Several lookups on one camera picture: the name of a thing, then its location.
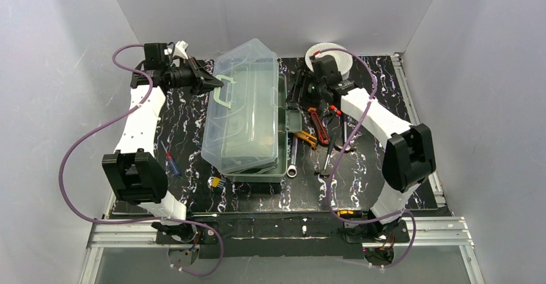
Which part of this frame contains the orange utility knife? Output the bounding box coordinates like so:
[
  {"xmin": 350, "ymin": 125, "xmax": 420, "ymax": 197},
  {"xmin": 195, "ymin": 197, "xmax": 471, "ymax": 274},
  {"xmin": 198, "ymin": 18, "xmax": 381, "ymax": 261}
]
[{"xmin": 294, "ymin": 131, "xmax": 319, "ymax": 149}]

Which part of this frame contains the red black utility knife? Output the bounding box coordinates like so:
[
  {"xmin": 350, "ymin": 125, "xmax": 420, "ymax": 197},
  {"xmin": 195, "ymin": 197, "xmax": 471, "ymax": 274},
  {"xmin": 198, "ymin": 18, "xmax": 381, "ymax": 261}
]
[{"xmin": 307, "ymin": 107, "xmax": 330, "ymax": 146}]

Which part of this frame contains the green handled screwdriver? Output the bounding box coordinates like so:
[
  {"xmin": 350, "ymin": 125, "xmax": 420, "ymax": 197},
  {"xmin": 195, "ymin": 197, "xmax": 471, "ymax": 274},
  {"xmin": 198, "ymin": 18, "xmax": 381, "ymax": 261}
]
[{"xmin": 315, "ymin": 136, "xmax": 337, "ymax": 178}]

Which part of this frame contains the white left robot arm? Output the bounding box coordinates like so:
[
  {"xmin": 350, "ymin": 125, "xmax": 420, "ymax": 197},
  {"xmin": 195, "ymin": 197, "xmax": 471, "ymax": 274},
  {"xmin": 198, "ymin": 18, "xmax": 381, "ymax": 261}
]
[{"xmin": 102, "ymin": 41, "xmax": 223, "ymax": 223}]

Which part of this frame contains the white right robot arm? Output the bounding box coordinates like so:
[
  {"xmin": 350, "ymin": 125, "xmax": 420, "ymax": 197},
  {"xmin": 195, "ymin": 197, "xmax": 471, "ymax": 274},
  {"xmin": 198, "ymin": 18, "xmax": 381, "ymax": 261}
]
[{"xmin": 292, "ymin": 50, "xmax": 437, "ymax": 225}]

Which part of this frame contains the white filament spool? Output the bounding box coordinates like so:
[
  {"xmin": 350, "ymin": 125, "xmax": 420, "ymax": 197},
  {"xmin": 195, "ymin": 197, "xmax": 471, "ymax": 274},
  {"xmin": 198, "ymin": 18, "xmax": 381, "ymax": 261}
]
[{"xmin": 304, "ymin": 43, "xmax": 353, "ymax": 80}]

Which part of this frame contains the silver combination wrench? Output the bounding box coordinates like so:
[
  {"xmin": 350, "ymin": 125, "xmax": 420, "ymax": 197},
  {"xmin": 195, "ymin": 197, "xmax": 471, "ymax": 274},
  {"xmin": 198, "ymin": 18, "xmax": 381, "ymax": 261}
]
[{"xmin": 287, "ymin": 133, "xmax": 298, "ymax": 178}]

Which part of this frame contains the black marbled table mat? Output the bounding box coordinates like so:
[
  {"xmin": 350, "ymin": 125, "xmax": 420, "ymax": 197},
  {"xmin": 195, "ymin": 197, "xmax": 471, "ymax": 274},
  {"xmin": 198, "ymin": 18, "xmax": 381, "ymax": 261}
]
[{"xmin": 155, "ymin": 56, "xmax": 437, "ymax": 213}]

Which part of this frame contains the small yellow bit holder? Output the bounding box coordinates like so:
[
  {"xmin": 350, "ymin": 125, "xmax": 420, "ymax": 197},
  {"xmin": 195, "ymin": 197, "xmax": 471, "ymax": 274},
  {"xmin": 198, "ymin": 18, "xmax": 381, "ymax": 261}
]
[{"xmin": 207, "ymin": 176, "xmax": 225, "ymax": 189}]

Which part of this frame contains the yellow black screwdriver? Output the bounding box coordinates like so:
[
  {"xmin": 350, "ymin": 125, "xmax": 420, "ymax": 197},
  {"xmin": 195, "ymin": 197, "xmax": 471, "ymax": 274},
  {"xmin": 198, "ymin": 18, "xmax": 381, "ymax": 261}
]
[{"xmin": 336, "ymin": 209, "xmax": 364, "ymax": 220}]

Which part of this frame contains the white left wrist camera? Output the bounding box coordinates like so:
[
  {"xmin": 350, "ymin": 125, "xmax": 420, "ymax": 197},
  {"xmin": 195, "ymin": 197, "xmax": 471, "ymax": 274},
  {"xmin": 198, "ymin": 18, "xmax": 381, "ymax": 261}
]
[{"xmin": 164, "ymin": 41, "xmax": 189, "ymax": 61}]

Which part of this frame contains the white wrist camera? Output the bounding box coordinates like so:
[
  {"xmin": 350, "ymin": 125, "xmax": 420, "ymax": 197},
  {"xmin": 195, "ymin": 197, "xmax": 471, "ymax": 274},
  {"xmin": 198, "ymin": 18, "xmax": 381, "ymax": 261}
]
[
  {"xmin": 164, "ymin": 41, "xmax": 189, "ymax": 61},
  {"xmin": 306, "ymin": 51, "xmax": 320, "ymax": 72}
]

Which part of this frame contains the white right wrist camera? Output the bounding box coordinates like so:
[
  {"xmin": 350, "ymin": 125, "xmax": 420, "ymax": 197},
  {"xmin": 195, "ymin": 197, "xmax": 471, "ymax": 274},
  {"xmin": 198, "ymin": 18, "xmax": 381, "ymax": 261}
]
[{"xmin": 306, "ymin": 51, "xmax": 320, "ymax": 72}]

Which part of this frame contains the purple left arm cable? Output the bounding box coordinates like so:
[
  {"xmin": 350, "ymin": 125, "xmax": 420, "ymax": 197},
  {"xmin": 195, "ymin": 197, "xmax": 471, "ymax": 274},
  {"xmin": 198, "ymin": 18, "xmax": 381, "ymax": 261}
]
[{"xmin": 59, "ymin": 44, "xmax": 225, "ymax": 278}]

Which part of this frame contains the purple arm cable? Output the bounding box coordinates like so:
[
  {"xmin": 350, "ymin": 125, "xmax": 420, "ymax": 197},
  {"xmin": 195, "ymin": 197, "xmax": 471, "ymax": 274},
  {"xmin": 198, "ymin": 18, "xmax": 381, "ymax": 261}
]
[
  {"xmin": 313, "ymin": 48, "xmax": 417, "ymax": 269},
  {"xmin": 59, "ymin": 44, "xmax": 225, "ymax": 278}
]

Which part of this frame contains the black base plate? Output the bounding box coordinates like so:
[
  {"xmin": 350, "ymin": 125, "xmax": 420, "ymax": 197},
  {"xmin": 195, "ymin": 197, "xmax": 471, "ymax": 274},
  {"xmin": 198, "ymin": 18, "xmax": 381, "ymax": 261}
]
[{"xmin": 151, "ymin": 211, "xmax": 410, "ymax": 259}]

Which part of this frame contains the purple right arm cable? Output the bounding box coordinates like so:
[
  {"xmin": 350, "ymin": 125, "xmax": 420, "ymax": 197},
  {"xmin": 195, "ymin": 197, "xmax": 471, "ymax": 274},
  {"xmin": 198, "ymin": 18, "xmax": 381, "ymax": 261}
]
[{"xmin": 313, "ymin": 48, "xmax": 417, "ymax": 269}]

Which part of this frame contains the aluminium frame rail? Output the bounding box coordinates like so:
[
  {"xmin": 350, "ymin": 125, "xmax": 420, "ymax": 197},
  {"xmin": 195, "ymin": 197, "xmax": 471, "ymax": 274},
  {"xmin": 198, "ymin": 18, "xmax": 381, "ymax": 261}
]
[{"xmin": 80, "ymin": 217, "xmax": 484, "ymax": 283}]

